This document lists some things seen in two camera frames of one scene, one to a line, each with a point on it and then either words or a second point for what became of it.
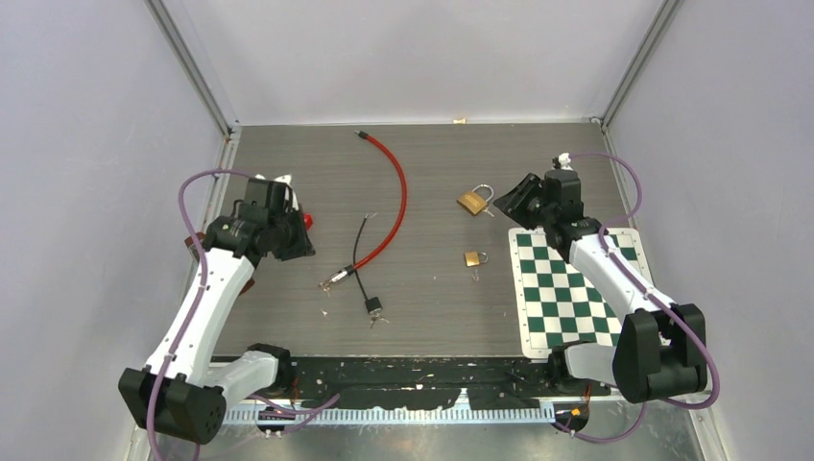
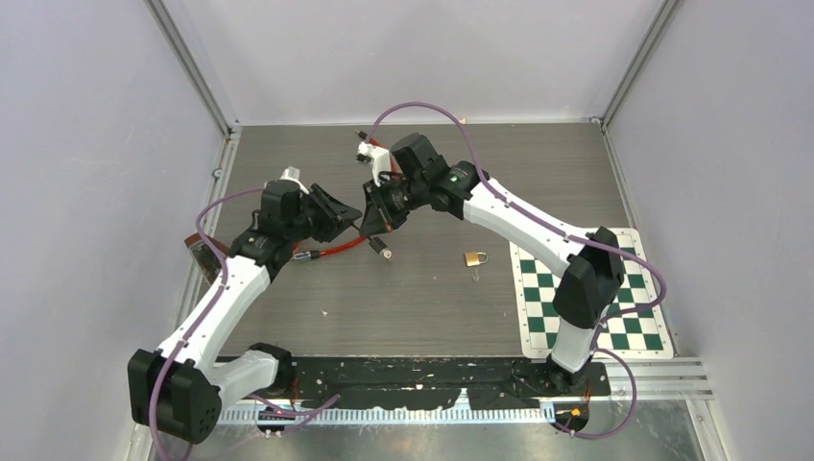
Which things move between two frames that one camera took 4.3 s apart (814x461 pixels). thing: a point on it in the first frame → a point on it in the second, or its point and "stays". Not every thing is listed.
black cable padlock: [373, 305] → [376, 243]
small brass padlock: [471, 258] stays
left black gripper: [302, 247] → [335, 215]
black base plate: [431, 381] stays
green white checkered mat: [560, 305] stays
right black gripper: [513, 203] → [378, 218]
